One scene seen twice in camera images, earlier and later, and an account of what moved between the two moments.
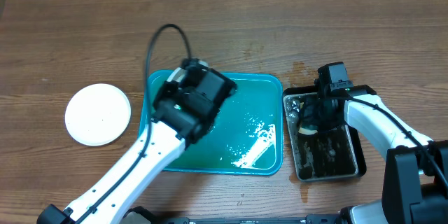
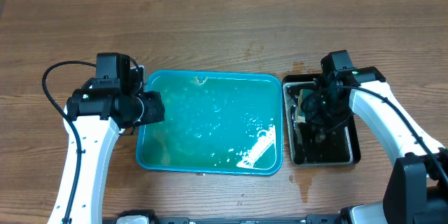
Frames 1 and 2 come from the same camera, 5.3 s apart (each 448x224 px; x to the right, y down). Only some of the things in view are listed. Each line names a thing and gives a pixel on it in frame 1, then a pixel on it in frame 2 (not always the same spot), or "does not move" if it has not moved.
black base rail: (309, 219) does not move
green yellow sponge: (309, 129) -> (303, 93)
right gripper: (309, 117) does not move
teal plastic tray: (246, 135) does not move
